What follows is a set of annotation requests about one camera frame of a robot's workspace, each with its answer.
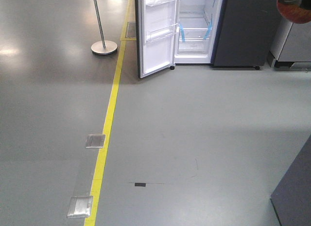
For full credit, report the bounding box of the red yellow apple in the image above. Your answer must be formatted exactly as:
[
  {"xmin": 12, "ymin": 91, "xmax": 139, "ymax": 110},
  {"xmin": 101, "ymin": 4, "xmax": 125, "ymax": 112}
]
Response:
[{"xmin": 276, "ymin": 0, "xmax": 311, "ymax": 24}]

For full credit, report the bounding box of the grey speckled counter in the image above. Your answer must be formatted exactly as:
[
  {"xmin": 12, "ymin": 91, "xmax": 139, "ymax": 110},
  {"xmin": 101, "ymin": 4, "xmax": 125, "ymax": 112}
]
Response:
[{"xmin": 271, "ymin": 138, "xmax": 311, "ymax": 226}]

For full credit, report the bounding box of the far metal floor plate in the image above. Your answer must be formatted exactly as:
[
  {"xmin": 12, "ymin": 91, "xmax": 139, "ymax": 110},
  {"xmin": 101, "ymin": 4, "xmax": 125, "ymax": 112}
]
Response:
[{"xmin": 85, "ymin": 134, "xmax": 105, "ymax": 149}]

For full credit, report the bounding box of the near metal floor plate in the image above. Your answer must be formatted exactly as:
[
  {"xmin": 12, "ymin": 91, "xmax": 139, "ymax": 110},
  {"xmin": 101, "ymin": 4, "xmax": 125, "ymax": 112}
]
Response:
[{"xmin": 67, "ymin": 195, "xmax": 93, "ymax": 218}]

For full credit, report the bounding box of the metal floor plate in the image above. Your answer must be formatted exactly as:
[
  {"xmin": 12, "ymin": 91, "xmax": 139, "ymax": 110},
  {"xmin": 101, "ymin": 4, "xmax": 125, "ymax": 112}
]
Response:
[
  {"xmin": 85, "ymin": 134, "xmax": 105, "ymax": 149},
  {"xmin": 67, "ymin": 195, "xmax": 93, "ymax": 218}
]

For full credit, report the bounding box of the middle clear door bin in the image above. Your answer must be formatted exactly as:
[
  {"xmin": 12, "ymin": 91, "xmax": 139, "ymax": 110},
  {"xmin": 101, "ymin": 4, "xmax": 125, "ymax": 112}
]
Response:
[{"xmin": 146, "ymin": 23, "xmax": 178, "ymax": 42}]

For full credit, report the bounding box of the silver floor stand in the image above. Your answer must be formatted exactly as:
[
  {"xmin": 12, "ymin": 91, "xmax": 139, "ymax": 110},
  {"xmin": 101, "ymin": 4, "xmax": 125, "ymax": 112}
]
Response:
[{"xmin": 90, "ymin": 0, "xmax": 118, "ymax": 55}]

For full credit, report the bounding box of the fridge door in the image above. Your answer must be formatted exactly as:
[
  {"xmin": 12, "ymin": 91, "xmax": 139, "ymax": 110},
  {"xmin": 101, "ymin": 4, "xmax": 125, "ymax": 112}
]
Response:
[{"xmin": 135, "ymin": 0, "xmax": 180, "ymax": 79}]

